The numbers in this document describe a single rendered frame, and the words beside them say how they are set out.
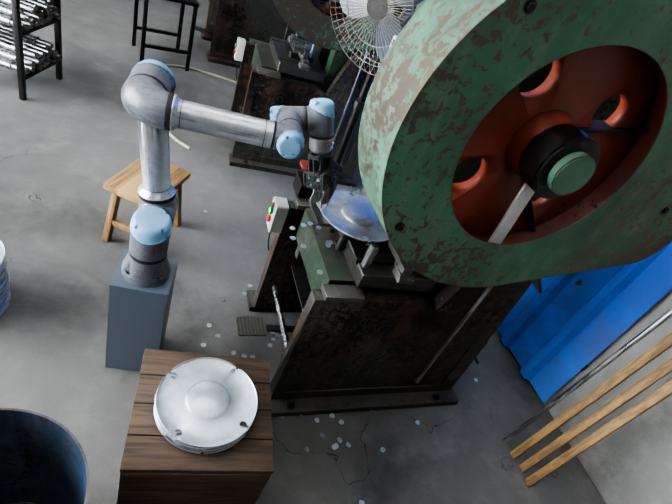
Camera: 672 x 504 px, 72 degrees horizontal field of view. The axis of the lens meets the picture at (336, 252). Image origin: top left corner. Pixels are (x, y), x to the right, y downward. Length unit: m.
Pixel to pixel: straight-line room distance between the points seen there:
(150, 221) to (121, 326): 0.43
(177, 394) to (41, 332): 0.78
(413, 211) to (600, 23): 0.48
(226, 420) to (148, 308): 0.48
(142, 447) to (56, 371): 0.65
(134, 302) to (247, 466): 0.64
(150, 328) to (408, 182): 1.10
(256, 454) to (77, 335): 0.94
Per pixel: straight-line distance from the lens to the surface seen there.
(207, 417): 1.43
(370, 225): 1.60
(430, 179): 1.00
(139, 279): 1.61
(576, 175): 1.12
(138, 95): 1.31
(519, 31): 0.93
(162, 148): 1.50
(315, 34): 2.71
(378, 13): 2.14
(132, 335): 1.80
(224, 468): 1.42
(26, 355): 2.03
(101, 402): 1.90
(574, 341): 2.52
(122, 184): 2.25
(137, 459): 1.41
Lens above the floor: 1.63
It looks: 37 degrees down
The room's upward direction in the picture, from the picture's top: 24 degrees clockwise
